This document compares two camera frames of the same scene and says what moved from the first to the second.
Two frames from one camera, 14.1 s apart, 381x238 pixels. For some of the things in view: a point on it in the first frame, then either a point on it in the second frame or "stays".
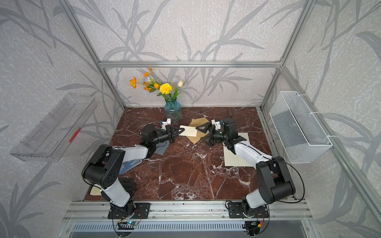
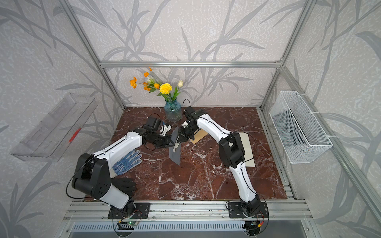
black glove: x=129 y=185 stays
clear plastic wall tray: x=53 y=137 stays
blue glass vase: x=173 y=110 stays
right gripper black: x=210 y=143 → x=182 y=138
